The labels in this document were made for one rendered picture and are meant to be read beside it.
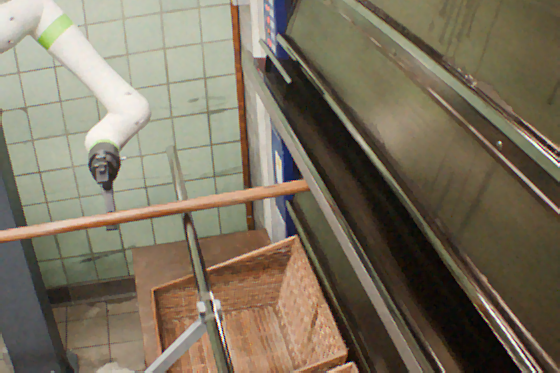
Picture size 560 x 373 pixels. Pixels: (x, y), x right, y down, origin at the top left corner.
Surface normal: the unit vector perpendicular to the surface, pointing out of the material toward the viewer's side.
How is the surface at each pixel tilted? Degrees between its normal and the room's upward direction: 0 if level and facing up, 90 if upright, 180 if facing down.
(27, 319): 90
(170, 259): 0
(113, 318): 0
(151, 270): 0
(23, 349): 90
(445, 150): 70
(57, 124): 90
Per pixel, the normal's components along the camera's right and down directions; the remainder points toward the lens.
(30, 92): 0.22, 0.45
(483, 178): -0.93, -0.16
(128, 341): -0.05, -0.88
